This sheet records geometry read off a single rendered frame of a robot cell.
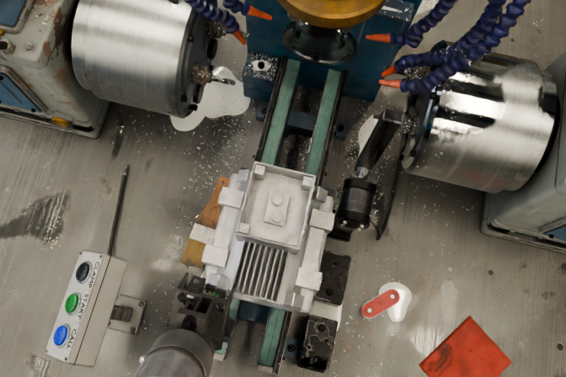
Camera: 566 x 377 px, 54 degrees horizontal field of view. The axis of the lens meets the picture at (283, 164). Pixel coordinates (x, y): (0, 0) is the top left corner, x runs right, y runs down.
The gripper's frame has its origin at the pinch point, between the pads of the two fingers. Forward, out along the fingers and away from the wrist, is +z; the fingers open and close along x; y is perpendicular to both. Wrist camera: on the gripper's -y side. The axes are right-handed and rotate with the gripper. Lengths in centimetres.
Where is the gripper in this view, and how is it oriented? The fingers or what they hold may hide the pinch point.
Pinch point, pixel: (214, 297)
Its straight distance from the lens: 89.7
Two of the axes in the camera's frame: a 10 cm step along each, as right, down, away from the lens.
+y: 2.2, -9.5, -2.2
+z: 0.9, -2.0, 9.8
